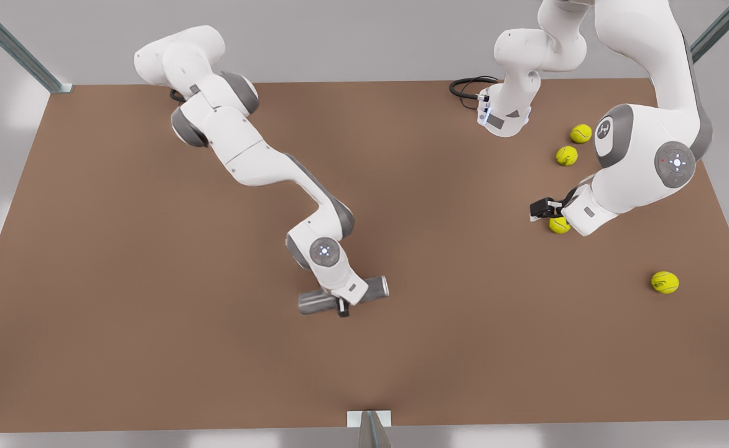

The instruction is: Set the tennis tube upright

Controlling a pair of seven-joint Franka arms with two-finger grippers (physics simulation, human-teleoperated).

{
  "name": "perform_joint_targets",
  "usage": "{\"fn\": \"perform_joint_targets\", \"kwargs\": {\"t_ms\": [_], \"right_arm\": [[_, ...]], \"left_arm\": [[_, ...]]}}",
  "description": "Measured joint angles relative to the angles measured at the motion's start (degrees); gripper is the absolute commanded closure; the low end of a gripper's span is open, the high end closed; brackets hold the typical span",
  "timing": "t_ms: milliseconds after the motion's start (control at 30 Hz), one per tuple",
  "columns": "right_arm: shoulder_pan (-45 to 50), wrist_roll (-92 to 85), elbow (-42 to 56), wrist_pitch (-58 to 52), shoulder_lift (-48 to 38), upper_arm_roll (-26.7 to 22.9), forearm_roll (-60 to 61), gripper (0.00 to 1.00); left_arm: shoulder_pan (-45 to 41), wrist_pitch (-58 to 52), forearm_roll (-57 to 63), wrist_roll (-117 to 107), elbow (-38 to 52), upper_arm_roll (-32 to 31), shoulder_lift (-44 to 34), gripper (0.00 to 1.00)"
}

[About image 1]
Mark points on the grey tennis ball tube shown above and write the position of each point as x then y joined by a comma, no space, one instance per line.
316,302

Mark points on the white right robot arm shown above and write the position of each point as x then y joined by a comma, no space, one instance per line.
246,152

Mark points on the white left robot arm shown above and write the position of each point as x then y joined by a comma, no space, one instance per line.
641,149

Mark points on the yellow tennis ball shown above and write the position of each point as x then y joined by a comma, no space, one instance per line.
665,282
581,134
559,226
566,155

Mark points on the silver frame post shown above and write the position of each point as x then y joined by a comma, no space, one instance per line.
719,28
16,46
372,429

